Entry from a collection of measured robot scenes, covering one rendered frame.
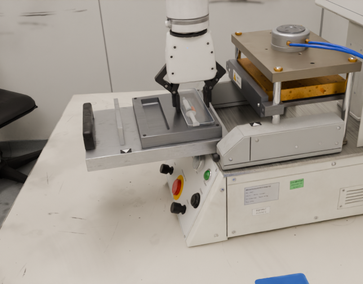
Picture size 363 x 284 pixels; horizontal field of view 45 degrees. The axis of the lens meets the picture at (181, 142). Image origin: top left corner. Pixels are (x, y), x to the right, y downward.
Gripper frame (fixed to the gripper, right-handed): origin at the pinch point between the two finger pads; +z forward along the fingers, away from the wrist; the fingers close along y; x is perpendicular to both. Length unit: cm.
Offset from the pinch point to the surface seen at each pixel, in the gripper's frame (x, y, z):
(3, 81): 173, -79, 52
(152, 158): -10.9, -10.6, 6.6
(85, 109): 3.6, -22.9, 0.5
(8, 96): 148, -73, 52
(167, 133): -9.6, -7.1, 2.0
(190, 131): -9.9, -2.4, 2.1
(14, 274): -16, -42, 27
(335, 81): -9.7, 27.9, -4.4
